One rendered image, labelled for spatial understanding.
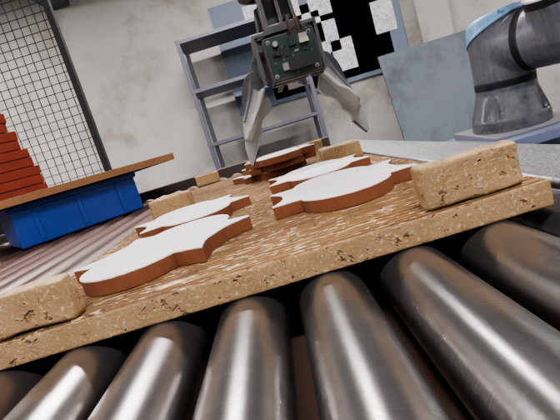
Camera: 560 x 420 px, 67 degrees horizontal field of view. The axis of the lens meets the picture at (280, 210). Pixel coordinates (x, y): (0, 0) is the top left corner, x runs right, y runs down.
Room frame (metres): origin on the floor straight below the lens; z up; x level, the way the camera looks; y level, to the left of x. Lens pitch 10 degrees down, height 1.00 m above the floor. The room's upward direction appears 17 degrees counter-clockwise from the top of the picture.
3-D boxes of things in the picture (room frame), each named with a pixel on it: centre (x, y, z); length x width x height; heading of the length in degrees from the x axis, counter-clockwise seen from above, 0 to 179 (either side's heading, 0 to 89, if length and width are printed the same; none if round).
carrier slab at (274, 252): (0.43, 0.02, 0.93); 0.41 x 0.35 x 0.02; 179
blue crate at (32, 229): (1.17, 0.56, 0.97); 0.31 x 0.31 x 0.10; 36
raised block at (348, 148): (0.63, -0.11, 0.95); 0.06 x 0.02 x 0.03; 89
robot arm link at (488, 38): (0.87, -0.53, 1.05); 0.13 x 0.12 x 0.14; 24
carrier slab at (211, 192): (0.85, 0.02, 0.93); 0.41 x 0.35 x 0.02; 179
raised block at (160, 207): (0.63, 0.15, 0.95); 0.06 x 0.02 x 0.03; 89
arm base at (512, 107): (0.88, -0.53, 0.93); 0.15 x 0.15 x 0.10
